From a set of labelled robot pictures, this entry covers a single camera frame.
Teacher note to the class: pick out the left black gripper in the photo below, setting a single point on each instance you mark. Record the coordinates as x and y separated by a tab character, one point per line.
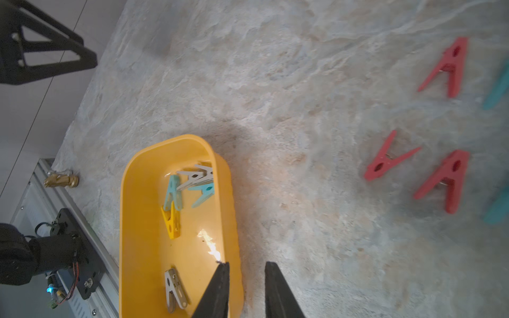
18	14

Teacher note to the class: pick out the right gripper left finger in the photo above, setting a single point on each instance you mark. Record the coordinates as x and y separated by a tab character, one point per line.
215	301

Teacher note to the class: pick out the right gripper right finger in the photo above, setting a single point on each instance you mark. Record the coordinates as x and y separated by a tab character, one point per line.
279	298

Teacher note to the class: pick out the yellow plastic storage box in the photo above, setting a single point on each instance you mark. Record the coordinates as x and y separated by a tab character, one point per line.
208	231

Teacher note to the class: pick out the red clothespin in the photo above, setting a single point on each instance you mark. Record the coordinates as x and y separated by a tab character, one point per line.
453	63
452	173
382	163

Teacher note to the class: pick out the teal clothespin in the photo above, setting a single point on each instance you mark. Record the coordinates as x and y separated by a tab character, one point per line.
207	191
498	90
498	210
173	195

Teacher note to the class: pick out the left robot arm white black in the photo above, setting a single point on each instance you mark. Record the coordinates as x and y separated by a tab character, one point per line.
27	29

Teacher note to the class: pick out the grey clothespin in box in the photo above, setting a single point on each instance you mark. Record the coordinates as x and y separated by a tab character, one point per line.
174	292

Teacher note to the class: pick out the yellow clothespin in box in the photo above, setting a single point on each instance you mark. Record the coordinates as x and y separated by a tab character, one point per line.
171	220

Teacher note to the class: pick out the small brass object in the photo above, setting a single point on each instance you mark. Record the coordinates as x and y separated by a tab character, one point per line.
62	179

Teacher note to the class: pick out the left green circuit board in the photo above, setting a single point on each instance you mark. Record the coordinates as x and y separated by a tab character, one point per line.
56	290

